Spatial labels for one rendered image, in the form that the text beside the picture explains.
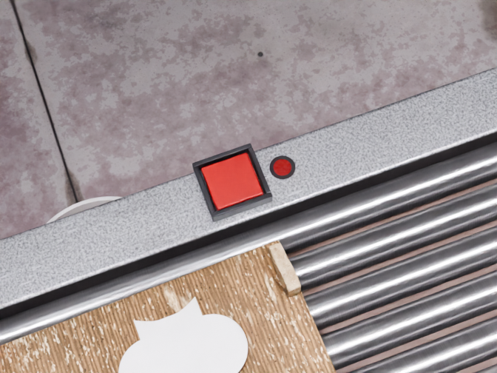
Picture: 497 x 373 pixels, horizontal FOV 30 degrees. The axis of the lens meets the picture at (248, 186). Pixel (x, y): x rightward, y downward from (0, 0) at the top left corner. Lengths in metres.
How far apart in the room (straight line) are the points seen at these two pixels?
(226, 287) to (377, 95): 1.25
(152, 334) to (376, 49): 1.40
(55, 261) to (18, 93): 1.24
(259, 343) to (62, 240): 0.27
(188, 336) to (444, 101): 0.44
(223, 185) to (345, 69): 1.20
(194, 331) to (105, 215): 0.19
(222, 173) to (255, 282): 0.15
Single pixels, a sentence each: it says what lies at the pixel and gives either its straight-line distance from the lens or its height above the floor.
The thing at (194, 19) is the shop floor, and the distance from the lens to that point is 2.36.
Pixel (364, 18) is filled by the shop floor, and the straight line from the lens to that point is 2.36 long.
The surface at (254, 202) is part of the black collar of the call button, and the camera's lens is 1.10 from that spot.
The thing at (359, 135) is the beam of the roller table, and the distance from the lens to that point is 1.16.
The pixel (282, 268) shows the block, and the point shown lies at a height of 0.96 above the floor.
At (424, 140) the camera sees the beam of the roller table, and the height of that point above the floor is 0.92.
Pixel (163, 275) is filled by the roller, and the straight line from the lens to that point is 1.09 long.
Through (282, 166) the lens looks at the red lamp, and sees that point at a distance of 1.14.
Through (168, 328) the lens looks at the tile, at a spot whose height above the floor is 0.95.
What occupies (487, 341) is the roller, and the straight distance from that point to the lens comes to 1.08.
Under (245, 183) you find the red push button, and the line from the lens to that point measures 1.11.
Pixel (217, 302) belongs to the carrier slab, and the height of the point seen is 0.94.
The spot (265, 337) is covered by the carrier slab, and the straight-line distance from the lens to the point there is 1.04.
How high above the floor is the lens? 1.94
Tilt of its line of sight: 66 degrees down
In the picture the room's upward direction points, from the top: 4 degrees counter-clockwise
